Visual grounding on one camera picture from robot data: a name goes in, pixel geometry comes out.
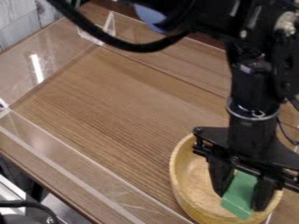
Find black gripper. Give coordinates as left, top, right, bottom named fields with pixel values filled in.
left=193, top=114, right=299, bottom=212

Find green rectangular block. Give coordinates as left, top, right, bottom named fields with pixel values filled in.
left=221, top=171, right=258, bottom=220

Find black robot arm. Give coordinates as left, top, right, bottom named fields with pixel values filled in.
left=129, top=0, right=299, bottom=211

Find brown wooden bowl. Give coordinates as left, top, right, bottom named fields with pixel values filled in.
left=170, top=134, right=284, bottom=224

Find clear acrylic enclosure walls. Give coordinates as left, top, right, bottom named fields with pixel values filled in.
left=0, top=19, right=230, bottom=224

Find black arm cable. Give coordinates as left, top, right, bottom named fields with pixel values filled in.
left=46, top=0, right=197, bottom=53

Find black cable lower left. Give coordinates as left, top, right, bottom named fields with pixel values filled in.
left=0, top=200, right=59, bottom=224

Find clear acrylic corner bracket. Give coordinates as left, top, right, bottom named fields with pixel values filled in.
left=78, top=12, right=117, bottom=46

